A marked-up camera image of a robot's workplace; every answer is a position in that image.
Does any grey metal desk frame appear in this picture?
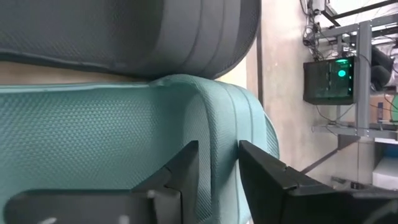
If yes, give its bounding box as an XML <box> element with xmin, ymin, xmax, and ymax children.
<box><xmin>312</xmin><ymin>12</ymin><xmax>398</xmax><ymax>141</ymax></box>

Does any black computer with green light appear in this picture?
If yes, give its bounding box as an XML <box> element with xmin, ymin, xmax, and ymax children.
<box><xmin>303</xmin><ymin>55</ymin><xmax>357</xmax><ymax>106</ymax></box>

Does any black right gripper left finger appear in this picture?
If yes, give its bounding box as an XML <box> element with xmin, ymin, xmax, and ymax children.
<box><xmin>131</xmin><ymin>139</ymin><xmax>200</xmax><ymax>224</ymax></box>

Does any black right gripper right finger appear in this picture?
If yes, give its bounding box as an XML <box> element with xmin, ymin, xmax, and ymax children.
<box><xmin>238</xmin><ymin>139</ymin><xmax>353</xmax><ymax>224</ymax></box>

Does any white box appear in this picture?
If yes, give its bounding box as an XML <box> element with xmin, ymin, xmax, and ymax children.
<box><xmin>372</xmin><ymin>155</ymin><xmax>398</xmax><ymax>191</ymax></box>

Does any black rubber slide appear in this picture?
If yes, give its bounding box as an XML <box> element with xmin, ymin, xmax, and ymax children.
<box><xmin>0</xmin><ymin>0</ymin><xmax>261</xmax><ymax>81</ymax></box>

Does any teal rubber slide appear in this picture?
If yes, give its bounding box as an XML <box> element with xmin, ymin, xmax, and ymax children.
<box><xmin>0</xmin><ymin>73</ymin><xmax>280</xmax><ymax>224</ymax></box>

